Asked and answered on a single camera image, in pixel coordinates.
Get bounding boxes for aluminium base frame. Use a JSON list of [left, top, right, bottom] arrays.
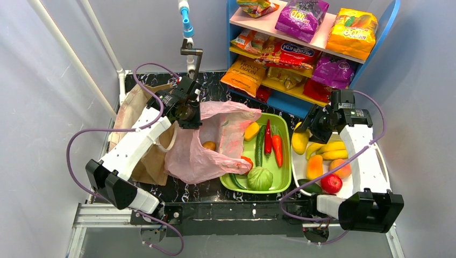
[[67, 202, 404, 257]]

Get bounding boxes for pink plastic grocery bag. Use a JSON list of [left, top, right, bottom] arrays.
[[165, 101, 262, 184]]

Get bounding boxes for dark green chili pepper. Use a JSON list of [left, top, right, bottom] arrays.
[[228, 173, 247, 190]]

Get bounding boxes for green plastic tray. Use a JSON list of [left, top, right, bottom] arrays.
[[219, 113, 292, 194]]

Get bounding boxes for orange honey dijon bag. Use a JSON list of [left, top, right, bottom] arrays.
[[220, 56, 266, 97]]

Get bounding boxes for brown paper bag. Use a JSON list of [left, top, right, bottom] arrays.
[[108, 82, 177, 187]]

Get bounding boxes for purple snack bag lower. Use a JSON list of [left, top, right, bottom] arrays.
[[311, 53, 358, 89]]

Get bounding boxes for purple snack bag top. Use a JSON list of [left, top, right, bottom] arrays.
[[275, 0, 329, 43]]

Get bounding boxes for yellow snack bag top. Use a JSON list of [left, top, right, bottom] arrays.
[[326, 8, 378, 61]]

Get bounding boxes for red candy bag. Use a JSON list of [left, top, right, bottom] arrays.
[[255, 38, 321, 70]]

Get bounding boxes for orange striped snack bag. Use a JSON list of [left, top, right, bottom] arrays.
[[230, 28, 270, 55]]

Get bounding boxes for peach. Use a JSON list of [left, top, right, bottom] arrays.
[[328, 159, 352, 180]]

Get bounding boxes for orange bumpy fruit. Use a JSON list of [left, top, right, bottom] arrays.
[[241, 156, 254, 176]]

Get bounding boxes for yellow banana bunch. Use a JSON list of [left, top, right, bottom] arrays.
[[306, 141, 348, 160]]

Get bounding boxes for colourful snack bag top left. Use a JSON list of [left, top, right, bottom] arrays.
[[237, 0, 280, 18]]

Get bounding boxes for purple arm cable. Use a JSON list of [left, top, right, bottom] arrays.
[[66, 62, 185, 257], [279, 89, 388, 246]]

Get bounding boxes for yellow bell pepper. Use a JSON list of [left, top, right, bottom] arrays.
[[244, 122, 260, 141]]

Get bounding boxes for purple snack bag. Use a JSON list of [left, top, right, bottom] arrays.
[[275, 0, 329, 43], [311, 53, 358, 89]]

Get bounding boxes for brown potato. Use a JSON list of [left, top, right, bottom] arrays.
[[202, 141, 217, 151]]

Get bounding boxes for green avocado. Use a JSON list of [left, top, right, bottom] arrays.
[[297, 178, 323, 195]]

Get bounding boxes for blue wooden shelf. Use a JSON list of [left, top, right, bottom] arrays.
[[226, 1, 401, 118]]

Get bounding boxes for white diagonal pipe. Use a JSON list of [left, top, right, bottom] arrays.
[[27, 0, 117, 119]]

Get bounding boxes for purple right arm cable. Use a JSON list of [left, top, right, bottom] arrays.
[[279, 89, 388, 246]]

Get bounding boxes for orange yellow mango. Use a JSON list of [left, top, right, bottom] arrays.
[[305, 155, 324, 180]]

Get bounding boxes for red snack bag lower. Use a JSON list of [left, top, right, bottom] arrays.
[[303, 79, 335, 103]]

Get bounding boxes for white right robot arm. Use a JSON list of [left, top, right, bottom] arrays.
[[294, 89, 404, 233]]

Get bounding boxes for orange carrot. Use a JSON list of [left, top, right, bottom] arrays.
[[272, 125, 283, 168]]

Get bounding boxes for white plastic tray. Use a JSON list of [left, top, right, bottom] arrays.
[[290, 132, 391, 201]]

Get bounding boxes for red chili pepper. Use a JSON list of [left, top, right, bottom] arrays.
[[264, 119, 272, 157]]

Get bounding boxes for white pipe camera stand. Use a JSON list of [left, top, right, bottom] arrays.
[[178, 0, 203, 81]]

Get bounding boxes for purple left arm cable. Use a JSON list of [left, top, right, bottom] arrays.
[[66, 62, 185, 257]]

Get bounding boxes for green cabbage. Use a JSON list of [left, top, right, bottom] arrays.
[[247, 167, 274, 191]]

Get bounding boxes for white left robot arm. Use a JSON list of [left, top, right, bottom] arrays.
[[85, 76, 202, 214]]

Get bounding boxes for gold snack bag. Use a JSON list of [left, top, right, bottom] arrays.
[[267, 67, 304, 90]]

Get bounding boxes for red apple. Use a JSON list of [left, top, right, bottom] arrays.
[[320, 174, 343, 194]]

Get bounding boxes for green cucumber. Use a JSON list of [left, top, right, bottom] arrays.
[[254, 125, 266, 167]]

